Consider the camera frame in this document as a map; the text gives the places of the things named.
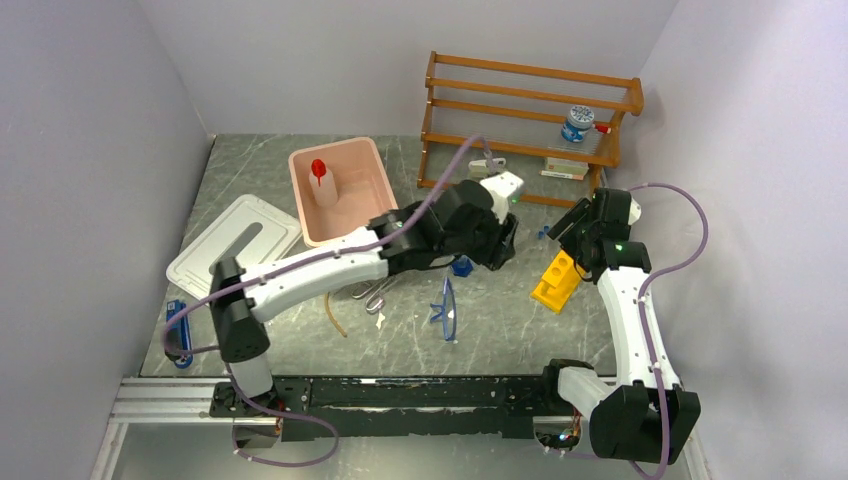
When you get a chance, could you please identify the aluminium frame rail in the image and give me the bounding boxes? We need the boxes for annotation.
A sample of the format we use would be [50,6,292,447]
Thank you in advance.
[89,376,233,480]

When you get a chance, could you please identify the blue tool at table edge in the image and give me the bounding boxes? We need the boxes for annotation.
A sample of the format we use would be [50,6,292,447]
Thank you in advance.
[165,299,194,369]

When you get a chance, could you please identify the blue white jar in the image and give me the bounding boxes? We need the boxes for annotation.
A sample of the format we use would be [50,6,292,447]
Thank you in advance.
[561,105,595,143]

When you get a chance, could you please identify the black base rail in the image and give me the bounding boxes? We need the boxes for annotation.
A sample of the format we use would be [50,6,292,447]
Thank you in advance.
[208,374,583,449]

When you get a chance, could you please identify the blue funnel piece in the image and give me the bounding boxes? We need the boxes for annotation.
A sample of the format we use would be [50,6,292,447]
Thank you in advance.
[450,256,474,278]

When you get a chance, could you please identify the small blue caps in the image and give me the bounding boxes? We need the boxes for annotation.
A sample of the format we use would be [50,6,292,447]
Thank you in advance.
[536,225,551,240]

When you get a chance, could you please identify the pink plastic bin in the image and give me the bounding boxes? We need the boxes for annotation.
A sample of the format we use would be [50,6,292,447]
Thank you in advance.
[288,137,398,247]

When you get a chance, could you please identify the red cap wash bottle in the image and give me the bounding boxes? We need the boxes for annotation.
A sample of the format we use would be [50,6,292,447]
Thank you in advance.
[309,158,339,208]

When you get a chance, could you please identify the amber rubber tubing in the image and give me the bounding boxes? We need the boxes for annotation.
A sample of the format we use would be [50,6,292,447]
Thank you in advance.
[323,293,348,338]

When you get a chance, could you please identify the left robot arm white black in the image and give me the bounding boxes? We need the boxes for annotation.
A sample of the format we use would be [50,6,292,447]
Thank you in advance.
[209,172,524,416]

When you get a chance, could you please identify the yellow test tube rack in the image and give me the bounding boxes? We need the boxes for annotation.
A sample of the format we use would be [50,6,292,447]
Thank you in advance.
[530,251,585,314]

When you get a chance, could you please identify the white stapler on shelf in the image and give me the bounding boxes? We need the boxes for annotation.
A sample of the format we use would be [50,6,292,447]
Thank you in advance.
[467,157,507,181]

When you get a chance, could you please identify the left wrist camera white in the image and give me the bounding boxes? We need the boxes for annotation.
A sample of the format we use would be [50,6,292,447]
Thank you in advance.
[480,171,525,224]

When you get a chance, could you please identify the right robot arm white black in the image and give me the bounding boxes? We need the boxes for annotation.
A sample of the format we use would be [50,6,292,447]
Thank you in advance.
[531,188,701,469]

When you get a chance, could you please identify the blue safety glasses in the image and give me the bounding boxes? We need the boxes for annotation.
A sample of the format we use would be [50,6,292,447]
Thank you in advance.
[429,277,457,342]

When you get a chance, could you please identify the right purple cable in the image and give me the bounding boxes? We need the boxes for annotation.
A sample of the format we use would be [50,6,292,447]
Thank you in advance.
[543,183,710,480]

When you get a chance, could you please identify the wooden shelf rack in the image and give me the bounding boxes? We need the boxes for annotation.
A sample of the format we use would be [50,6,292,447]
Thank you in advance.
[417,51,645,207]

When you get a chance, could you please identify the white bin lid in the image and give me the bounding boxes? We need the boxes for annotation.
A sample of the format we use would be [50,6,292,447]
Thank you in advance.
[166,194,302,299]

